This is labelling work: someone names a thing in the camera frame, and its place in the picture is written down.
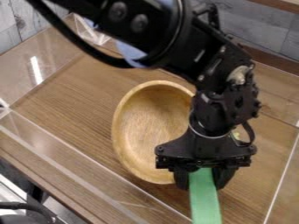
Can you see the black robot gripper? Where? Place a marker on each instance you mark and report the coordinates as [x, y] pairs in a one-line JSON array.
[[191, 152]]

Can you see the green rectangular stick block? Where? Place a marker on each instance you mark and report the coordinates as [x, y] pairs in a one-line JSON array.
[[204, 200]]

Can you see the light wooden bowl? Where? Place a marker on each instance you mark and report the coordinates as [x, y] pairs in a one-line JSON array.
[[149, 118]]

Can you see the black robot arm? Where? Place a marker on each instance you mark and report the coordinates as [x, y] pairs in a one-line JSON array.
[[179, 39]]

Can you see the red plush strawberry toy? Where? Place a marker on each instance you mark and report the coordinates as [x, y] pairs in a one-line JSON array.
[[236, 135]]

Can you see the clear acrylic enclosure wall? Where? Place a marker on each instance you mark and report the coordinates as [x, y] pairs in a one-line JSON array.
[[54, 139]]

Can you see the black metal table mount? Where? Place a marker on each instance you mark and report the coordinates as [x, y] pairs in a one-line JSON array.
[[24, 208]]

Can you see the clear acrylic corner bracket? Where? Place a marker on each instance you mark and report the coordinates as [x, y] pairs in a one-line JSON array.
[[88, 33]]

